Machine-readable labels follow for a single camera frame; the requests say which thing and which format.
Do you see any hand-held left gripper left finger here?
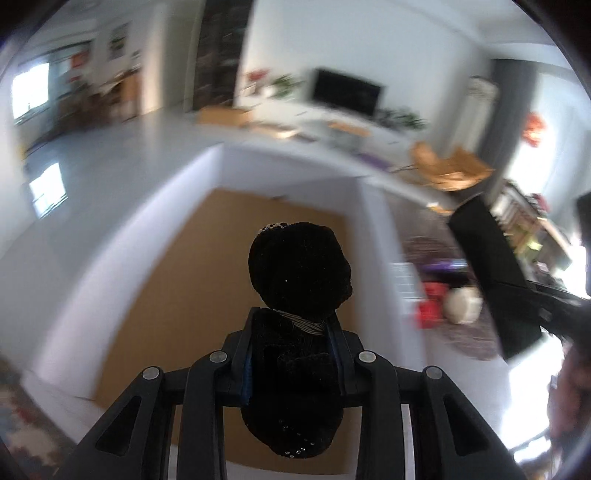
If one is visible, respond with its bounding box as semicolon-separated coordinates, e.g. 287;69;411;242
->
69;307;260;480

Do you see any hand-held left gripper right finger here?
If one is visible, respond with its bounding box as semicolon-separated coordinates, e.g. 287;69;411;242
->
329;318;527;480

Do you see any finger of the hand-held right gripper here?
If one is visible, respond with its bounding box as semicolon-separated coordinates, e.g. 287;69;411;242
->
526;279;591;337

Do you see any black velvet hair bow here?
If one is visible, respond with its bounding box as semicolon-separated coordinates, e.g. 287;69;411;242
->
240;222;354;459

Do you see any white tube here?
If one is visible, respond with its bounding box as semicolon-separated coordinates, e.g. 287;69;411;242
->
390;261;417;302

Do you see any purple and teal toy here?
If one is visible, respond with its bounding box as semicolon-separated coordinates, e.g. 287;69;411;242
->
421;258;471;275

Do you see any white storage box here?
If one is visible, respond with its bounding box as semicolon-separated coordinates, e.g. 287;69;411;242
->
34;138;431;480

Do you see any person's right hand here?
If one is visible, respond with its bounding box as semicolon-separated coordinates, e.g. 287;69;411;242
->
549;344;591;444

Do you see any white round object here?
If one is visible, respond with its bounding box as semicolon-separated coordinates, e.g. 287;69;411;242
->
443;285;482;325

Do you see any small red packet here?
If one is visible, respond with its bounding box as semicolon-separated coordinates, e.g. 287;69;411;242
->
414;281;450;329

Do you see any grey curtain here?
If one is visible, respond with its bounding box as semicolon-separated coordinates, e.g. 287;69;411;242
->
479;59;539;185

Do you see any orange lounge chair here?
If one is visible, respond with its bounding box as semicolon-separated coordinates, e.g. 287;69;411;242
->
410;141;496;192

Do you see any white standing air conditioner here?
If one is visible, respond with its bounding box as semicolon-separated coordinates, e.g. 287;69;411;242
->
464;76;500;141

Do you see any purple floor mat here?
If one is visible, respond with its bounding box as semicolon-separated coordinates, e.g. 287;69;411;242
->
355;151;400;171

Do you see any large green potted plant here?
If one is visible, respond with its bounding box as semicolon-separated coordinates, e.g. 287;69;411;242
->
375;106;426;132

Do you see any patterned rug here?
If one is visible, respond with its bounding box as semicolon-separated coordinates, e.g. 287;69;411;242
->
0;353;81;480

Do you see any wooden bench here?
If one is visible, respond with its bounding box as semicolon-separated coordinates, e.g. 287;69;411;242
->
327;119;371;138

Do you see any white television cabinet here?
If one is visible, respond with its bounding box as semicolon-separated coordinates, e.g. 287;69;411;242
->
235;95;430;162

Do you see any flat screen television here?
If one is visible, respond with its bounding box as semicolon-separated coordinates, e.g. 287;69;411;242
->
312;68;385;117

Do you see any wooden side table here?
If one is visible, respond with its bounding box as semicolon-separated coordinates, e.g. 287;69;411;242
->
112;68;143;117

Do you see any dark display cabinet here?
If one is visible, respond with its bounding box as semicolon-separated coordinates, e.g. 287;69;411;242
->
193;0;252;112

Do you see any red wall decoration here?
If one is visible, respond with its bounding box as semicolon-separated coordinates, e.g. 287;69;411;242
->
523;112;551;147

